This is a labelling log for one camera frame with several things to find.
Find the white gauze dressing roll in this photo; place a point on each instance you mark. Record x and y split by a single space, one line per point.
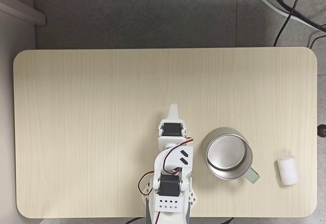
287 169

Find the black round knob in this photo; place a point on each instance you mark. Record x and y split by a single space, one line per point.
322 131

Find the white ledge board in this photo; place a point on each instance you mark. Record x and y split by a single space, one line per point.
23 9

